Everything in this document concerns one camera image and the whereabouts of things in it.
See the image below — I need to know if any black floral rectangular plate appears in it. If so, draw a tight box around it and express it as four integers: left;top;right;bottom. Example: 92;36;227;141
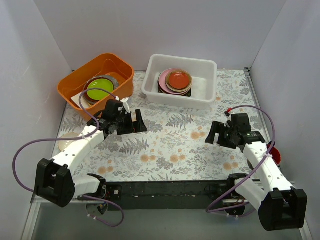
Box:
157;86;193;97

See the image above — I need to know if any pink speckled glass plate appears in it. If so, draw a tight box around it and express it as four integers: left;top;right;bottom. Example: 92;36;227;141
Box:
165;69;193;92

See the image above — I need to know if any red small bowl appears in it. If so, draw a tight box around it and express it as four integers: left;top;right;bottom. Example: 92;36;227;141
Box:
168;71;190;90

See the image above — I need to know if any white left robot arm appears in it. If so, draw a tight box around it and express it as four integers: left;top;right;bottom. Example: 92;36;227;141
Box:
34;98;148;208

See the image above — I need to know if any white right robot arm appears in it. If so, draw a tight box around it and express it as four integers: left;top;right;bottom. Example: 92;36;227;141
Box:
205;113;308;231

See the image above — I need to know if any dark red plate in bin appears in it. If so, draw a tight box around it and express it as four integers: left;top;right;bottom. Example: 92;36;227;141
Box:
83;75;120;105

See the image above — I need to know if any white square plate in bin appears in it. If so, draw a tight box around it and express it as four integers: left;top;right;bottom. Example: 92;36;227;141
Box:
71;93;92;109

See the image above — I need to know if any orange plastic bin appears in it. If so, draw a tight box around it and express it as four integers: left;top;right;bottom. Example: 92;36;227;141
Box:
57;53;135;121

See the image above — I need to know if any white plastic bin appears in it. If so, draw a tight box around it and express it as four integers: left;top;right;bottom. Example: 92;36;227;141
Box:
141;54;218;110

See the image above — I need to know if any floral table mat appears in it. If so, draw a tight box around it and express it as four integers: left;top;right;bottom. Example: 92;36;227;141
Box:
47;69;272;183

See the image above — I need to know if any lime green plate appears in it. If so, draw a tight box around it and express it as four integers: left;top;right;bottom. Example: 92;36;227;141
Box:
87;78;115;101

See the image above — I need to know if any black skull mug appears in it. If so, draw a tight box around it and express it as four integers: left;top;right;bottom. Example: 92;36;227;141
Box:
267;141;282;166

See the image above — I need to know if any small cream bowl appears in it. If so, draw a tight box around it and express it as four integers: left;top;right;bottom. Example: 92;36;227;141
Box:
58;132;79;152

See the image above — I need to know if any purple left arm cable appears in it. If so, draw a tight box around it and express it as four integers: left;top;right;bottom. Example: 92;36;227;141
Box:
12;88;125;228

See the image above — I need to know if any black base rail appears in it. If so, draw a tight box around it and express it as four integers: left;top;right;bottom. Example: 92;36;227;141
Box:
72;172;251;211

